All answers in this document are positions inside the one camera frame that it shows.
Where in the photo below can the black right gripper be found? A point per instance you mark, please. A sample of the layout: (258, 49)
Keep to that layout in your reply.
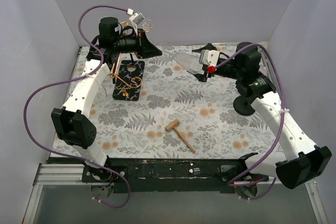
(203, 64)

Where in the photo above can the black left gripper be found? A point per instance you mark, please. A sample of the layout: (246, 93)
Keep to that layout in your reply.
(142, 43)

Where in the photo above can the clear wine glass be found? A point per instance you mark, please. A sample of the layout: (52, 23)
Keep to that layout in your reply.
(189, 62)
(264, 69)
(146, 25)

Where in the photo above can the gold wire wine glass rack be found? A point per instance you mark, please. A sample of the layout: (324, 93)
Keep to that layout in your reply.
(127, 30)

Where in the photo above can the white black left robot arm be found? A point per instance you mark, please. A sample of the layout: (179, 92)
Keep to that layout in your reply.
(71, 121)

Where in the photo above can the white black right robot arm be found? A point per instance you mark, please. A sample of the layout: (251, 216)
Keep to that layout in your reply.
(294, 158)

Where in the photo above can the black marbled rack base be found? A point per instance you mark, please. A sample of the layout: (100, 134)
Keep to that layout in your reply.
(129, 80)

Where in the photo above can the floral patterned table mat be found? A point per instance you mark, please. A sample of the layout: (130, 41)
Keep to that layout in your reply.
(136, 129)

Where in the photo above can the wooden toy mallet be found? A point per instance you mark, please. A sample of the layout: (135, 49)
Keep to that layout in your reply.
(173, 126)

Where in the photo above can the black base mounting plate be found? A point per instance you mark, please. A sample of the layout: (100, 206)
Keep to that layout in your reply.
(168, 175)

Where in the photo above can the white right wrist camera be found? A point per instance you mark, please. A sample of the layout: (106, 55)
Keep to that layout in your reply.
(209, 58)

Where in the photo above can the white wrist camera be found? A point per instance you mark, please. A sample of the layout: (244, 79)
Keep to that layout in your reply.
(135, 20)
(209, 58)

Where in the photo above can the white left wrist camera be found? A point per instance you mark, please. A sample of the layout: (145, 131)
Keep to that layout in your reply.
(135, 20)

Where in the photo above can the aluminium frame rail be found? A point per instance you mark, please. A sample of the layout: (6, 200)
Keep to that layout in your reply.
(59, 174)

